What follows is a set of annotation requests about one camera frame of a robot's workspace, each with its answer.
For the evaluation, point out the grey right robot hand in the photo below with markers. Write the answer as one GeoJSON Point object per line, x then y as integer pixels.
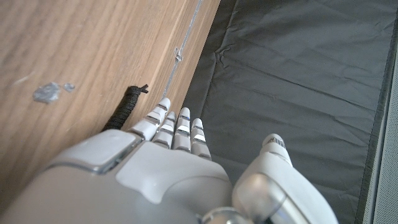
{"type": "Point", "coordinates": [140, 186]}

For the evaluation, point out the grey tape outline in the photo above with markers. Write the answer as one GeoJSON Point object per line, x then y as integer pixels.
{"type": "Point", "coordinates": [183, 46]}

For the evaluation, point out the large silver tape scrap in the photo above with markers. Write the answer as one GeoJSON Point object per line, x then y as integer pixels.
{"type": "Point", "coordinates": [46, 92]}

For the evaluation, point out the small silver tape scrap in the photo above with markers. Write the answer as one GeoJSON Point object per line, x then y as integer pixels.
{"type": "Point", "coordinates": [69, 87]}

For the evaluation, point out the black fabric backdrop curtain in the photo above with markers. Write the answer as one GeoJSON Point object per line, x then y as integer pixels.
{"type": "Point", "coordinates": [295, 77]}

